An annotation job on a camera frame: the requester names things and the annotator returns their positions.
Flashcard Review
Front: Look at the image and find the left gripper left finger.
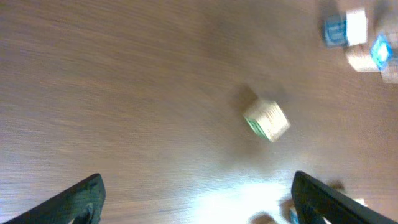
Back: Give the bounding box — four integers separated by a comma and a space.
6, 174, 106, 224

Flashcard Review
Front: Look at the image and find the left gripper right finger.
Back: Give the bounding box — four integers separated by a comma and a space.
291, 171, 397, 224

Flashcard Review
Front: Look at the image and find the blue sided wooden block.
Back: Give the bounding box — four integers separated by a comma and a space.
288, 198, 369, 224

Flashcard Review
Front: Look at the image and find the green sided block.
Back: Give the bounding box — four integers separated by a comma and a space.
243, 98, 290, 142

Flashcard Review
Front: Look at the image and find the blue number five block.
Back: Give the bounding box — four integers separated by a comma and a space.
345, 34, 394, 72

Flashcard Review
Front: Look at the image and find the blue letter L block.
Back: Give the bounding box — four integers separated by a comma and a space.
323, 8, 368, 47

